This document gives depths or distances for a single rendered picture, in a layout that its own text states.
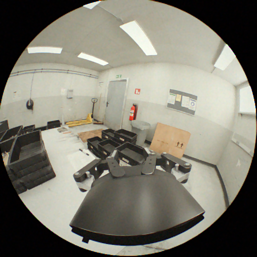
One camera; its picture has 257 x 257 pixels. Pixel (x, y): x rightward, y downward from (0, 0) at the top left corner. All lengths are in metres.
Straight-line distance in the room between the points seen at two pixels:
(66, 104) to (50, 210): 3.78
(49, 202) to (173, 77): 3.01
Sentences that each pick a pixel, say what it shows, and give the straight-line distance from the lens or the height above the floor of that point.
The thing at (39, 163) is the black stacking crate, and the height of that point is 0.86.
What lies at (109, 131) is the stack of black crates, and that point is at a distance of 2.05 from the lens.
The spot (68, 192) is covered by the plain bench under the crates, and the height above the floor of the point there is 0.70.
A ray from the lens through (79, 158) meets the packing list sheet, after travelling 0.74.
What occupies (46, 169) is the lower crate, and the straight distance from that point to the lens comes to 0.59.
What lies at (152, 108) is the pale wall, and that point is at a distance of 2.46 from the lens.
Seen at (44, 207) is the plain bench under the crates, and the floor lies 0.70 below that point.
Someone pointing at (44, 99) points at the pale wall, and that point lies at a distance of 3.88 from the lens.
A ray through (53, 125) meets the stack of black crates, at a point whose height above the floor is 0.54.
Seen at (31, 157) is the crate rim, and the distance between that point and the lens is 0.53.
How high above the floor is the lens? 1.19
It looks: 18 degrees down
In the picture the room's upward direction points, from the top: 9 degrees clockwise
